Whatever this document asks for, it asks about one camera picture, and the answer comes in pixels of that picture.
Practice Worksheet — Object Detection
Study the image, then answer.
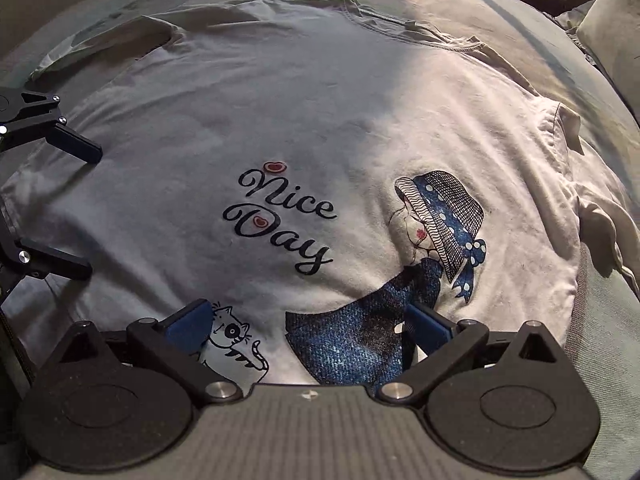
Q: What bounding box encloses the white printed t-shirt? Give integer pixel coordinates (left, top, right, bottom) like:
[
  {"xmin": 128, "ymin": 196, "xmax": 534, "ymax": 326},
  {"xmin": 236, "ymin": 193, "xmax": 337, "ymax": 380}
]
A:
[{"xmin": 0, "ymin": 0, "xmax": 640, "ymax": 386}]

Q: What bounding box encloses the large beige pillow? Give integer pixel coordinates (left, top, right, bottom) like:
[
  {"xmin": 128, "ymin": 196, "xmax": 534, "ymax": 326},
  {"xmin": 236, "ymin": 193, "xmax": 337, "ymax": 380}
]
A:
[{"xmin": 577, "ymin": 0, "xmax": 640, "ymax": 106}]

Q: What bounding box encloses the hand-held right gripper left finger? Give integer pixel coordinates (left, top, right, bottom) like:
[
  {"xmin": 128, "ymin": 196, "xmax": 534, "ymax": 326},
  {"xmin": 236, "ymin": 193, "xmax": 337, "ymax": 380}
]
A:
[{"xmin": 61, "ymin": 299, "xmax": 241, "ymax": 407}]

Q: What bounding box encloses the bed with pastel sheet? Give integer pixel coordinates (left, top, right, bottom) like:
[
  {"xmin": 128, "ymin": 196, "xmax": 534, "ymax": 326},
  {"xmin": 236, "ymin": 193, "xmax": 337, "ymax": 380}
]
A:
[{"xmin": 0, "ymin": 0, "xmax": 640, "ymax": 480}]

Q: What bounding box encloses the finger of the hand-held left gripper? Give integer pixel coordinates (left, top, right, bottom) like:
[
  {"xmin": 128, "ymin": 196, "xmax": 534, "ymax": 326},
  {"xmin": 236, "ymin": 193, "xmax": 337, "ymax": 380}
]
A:
[
  {"xmin": 0, "ymin": 87, "xmax": 103, "ymax": 163},
  {"xmin": 0, "ymin": 237, "xmax": 94, "ymax": 306}
]

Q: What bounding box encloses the grey pillow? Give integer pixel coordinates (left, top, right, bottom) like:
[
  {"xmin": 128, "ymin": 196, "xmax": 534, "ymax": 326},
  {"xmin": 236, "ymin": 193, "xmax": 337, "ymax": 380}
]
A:
[{"xmin": 552, "ymin": 0, "xmax": 601, "ymax": 67}]

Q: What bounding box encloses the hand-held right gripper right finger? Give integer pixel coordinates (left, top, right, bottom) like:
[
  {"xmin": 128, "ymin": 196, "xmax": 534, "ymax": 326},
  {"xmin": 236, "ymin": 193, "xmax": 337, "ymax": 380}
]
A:
[{"xmin": 376, "ymin": 302, "xmax": 557, "ymax": 405}]

